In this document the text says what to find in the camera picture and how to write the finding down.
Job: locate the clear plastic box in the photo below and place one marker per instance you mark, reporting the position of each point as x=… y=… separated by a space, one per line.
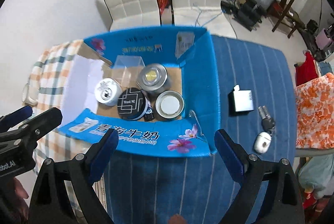
x=126 y=69

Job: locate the red bag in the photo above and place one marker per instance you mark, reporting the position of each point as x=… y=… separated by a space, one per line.
x=307 y=70

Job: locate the silver round tin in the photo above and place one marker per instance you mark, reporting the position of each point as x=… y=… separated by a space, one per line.
x=154 y=79

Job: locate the plaid checkered cloth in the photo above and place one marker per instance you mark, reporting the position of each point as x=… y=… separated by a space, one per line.
x=50 y=75

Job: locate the orange floral cloth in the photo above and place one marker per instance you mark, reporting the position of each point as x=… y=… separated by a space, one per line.
x=314 y=101

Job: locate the brown wooden chair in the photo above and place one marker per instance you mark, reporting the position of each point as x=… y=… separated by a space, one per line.
x=285 y=14

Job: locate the keys bunch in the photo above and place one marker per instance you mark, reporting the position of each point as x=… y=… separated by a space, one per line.
x=267 y=121

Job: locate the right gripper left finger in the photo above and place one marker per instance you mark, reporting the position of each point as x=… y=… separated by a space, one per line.
x=50 y=202

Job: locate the pink suitcase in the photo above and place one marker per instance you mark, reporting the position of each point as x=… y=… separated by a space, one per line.
x=323 y=39

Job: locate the person hand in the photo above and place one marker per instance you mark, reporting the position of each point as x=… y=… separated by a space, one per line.
x=177 y=219

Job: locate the white mug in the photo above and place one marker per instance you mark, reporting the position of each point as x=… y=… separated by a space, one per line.
x=30 y=95

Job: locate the white earbuds case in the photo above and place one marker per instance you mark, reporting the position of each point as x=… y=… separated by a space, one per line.
x=262 y=142

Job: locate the blue cardboard milk box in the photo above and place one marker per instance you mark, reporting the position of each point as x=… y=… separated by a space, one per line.
x=189 y=57

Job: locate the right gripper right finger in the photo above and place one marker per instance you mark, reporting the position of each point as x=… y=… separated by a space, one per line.
x=282 y=202

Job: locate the blue striped cloth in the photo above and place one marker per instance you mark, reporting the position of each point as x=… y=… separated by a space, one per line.
x=143 y=189

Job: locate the white round black lid tin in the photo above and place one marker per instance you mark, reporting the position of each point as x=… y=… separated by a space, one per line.
x=132 y=104

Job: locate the small lighter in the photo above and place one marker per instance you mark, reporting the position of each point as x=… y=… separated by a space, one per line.
x=149 y=115

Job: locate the black weight bench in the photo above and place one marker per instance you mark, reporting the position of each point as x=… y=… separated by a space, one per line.
x=251 y=12

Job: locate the olive tape roll tin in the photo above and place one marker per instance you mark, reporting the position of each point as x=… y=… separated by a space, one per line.
x=169 y=105

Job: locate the wire clothes hangers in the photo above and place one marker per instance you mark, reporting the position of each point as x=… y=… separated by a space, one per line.
x=205 y=16

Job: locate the white power adapter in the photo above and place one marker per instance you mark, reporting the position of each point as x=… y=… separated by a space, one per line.
x=241 y=99

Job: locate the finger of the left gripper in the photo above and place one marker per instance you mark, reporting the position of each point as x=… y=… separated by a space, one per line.
x=14 y=118
x=27 y=133

